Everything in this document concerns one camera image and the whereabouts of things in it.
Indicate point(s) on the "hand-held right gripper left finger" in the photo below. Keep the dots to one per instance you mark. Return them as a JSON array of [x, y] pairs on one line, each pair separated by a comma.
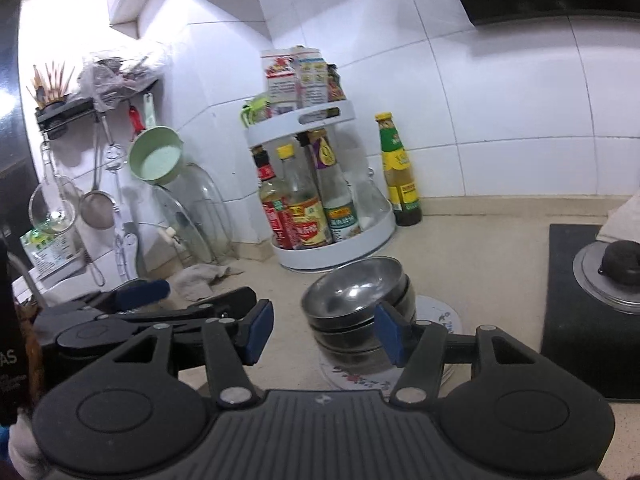
[[260, 325]]

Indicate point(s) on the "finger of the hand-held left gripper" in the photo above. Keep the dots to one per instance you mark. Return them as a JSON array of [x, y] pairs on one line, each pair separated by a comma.
[[145, 291], [235, 302]]

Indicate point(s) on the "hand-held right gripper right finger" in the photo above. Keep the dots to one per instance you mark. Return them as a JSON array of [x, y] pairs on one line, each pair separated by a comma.
[[387, 330]]

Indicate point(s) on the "stainless steel bowl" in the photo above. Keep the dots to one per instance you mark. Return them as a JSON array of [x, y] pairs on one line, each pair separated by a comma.
[[345, 287], [350, 357], [340, 332]]

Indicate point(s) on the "grey rag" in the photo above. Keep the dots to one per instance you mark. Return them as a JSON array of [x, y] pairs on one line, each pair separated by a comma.
[[200, 280]]

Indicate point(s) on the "glass lid with white knob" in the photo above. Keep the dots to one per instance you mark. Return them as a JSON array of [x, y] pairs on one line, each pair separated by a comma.
[[180, 225]]

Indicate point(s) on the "white two-tier spice rack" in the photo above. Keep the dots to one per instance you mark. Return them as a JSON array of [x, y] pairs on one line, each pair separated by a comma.
[[340, 255]]

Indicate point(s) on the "green print white box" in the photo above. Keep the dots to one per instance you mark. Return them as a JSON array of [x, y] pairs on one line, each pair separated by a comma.
[[47, 252]]

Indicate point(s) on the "red label soy sauce bottle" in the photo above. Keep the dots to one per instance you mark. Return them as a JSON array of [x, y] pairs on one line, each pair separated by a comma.
[[280, 220]]

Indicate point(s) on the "glass pot lid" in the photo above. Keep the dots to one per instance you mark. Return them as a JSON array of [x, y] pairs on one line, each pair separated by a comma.
[[215, 210]]

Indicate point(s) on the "yellow cap vinegar bottle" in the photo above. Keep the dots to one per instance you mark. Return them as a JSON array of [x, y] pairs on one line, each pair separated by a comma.
[[305, 220]]

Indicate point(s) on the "purple label sauce bottle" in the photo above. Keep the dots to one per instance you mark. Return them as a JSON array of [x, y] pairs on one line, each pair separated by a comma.
[[340, 215]]

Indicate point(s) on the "green plastic strainer scoop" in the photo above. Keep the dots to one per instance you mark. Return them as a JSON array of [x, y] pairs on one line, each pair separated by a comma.
[[157, 162]]

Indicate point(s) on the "clear glass bottle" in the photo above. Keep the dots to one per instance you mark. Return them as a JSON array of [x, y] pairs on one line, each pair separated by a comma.
[[367, 200]]

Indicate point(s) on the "green yellow label sauce bottle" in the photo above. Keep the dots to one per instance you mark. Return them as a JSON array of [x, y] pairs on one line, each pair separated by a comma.
[[400, 170]]

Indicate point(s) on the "green plastic cup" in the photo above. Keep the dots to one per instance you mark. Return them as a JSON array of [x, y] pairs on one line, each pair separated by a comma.
[[255, 110]]

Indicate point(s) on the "clear plastic bag of utensils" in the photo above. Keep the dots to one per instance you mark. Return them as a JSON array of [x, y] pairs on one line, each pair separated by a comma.
[[120, 77]]

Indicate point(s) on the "bundle of chopsticks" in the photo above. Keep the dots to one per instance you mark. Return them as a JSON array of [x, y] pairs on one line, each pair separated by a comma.
[[50, 85]]

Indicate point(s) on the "red print seasoning packet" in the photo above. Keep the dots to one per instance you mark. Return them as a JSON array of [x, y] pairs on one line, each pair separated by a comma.
[[280, 80]]

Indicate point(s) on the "green print seasoning packet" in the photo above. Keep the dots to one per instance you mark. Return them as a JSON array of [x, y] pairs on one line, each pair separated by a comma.
[[312, 80]]

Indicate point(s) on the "black burner cap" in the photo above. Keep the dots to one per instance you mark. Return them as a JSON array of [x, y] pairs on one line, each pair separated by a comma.
[[620, 260]]

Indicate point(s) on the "white cloth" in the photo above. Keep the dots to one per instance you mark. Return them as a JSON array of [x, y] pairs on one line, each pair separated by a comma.
[[622, 222]]

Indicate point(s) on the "black wall shelf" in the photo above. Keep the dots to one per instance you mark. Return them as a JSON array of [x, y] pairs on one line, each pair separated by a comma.
[[65, 112]]

